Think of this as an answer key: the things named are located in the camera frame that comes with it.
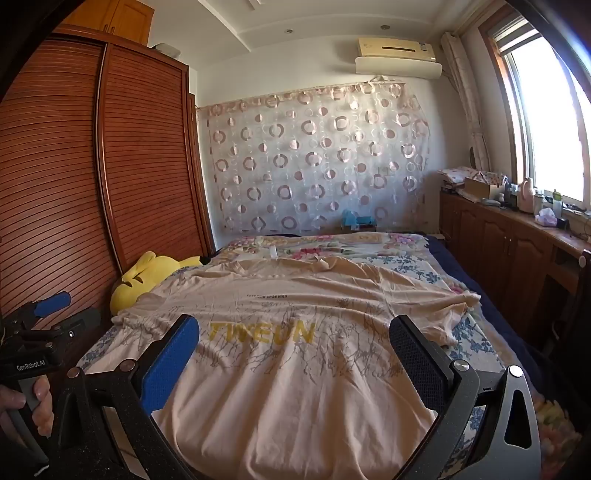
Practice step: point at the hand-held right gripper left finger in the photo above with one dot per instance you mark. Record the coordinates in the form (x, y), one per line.
(171, 364)

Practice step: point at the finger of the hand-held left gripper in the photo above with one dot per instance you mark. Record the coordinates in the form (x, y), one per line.
(81, 323)
(51, 302)

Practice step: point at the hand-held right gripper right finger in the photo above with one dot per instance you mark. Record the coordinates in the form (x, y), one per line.
(415, 364)

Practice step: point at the beige bed sheet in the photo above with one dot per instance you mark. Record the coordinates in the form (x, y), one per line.
(295, 392)

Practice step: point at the person's left hand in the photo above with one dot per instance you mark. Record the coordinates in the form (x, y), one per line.
(44, 401)

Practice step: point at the blue floral white blanket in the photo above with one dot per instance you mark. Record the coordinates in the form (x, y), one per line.
(466, 332)

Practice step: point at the yellow plush toy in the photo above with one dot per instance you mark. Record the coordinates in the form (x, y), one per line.
(138, 286)

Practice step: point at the dark blue bedding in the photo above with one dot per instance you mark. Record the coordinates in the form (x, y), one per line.
(461, 263)

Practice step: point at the pastel floral bed sheet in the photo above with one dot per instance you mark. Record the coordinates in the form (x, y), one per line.
(323, 244)

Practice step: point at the teal box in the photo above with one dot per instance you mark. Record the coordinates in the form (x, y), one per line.
(355, 219)

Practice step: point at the brown slatted wooden wardrobe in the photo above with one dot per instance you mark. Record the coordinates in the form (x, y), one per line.
(138, 161)

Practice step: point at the open cardboard box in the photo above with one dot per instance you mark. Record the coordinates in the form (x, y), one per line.
(480, 188)

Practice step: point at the dark wooden chair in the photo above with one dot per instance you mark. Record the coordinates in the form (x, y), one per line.
(584, 277)

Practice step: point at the folded floral cloth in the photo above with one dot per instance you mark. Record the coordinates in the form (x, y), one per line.
(457, 174)

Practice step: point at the white bottle green cap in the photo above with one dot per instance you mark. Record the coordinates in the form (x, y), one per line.
(557, 203)

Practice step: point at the circle-patterned sheer curtain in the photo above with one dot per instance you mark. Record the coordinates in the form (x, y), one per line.
(314, 161)

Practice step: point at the white box on wardrobe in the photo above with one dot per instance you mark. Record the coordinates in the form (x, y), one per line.
(166, 48)

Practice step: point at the wooden framed window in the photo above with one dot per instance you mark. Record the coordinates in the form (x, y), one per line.
(554, 115)

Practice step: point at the light wooden overhead cabinet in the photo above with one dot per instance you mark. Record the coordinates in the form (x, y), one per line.
(115, 18)

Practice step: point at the white air deflector panel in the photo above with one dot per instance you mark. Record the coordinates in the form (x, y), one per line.
(397, 68)

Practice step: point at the white air conditioner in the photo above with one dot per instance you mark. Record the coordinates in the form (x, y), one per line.
(397, 48)

